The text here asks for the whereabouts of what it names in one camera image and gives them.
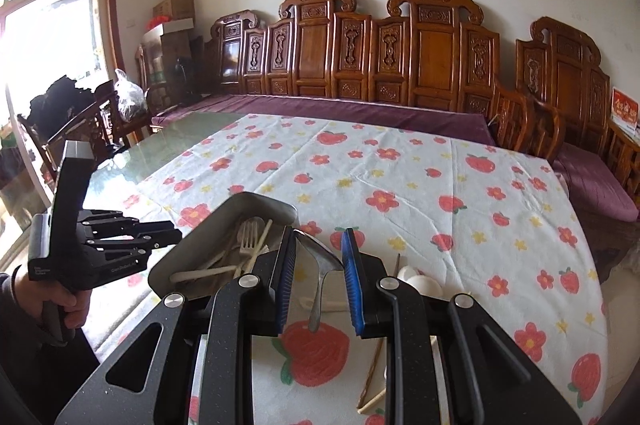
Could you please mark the carved wooden sofa bench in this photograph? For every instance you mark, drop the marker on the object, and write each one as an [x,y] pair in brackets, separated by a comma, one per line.
[435,55]

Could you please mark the black cloth bundle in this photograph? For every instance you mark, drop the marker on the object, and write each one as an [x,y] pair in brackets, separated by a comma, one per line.
[60,97]

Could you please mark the wooden dining chair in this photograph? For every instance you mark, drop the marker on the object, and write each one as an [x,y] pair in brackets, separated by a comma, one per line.
[75,130]
[107,125]

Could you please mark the red artificial flowers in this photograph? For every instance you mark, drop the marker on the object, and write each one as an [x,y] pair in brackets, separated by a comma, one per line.
[156,24]

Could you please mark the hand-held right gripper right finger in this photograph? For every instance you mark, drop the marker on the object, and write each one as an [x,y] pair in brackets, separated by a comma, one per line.
[350,280]

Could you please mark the brown wooden chopstick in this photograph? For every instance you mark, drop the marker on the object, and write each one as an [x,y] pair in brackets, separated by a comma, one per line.
[372,367]

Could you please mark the strawberry flower print tablecloth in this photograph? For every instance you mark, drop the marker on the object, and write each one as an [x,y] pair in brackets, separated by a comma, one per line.
[400,185]

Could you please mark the white plastic fork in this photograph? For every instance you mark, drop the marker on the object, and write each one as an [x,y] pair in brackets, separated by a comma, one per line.
[246,232]

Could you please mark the flat white box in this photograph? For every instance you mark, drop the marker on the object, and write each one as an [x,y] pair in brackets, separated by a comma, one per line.
[167,30]

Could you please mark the wooden door frame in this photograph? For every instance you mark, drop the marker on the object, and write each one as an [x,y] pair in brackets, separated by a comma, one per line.
[112,5]

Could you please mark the metal spoon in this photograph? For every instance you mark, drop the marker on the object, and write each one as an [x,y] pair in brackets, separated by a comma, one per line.
[320,257]

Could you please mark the rectangular metal tin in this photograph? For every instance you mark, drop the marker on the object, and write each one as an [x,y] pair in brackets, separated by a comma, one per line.
[250,205]

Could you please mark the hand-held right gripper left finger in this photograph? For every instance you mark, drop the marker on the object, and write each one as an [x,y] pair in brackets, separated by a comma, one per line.
[286,275]

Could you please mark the beige plastic spoon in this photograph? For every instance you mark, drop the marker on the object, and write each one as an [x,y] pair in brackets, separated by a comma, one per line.
[200,275]

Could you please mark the clear plastic bag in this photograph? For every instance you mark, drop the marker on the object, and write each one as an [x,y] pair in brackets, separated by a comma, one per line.
[130,97]

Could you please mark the brown cardboard box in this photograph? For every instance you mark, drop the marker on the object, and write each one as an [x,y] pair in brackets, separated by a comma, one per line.
[175,6]

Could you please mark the carved wooden armchair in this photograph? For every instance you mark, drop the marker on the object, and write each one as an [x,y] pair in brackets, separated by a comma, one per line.
[565,70]

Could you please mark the long purple seat cushion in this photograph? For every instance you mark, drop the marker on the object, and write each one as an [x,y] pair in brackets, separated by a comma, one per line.
[350,115]

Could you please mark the person's left hand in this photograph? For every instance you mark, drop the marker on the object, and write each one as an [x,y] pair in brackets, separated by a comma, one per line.
[70,312]

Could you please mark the person's left forearm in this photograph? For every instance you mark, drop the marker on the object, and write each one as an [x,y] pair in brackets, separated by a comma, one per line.
[30,355]

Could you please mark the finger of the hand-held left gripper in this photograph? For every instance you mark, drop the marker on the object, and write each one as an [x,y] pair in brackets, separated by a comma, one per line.
[115,221]
[150,239]

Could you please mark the square purple seat cushion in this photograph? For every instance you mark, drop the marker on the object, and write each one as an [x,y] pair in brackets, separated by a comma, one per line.
[590,175]

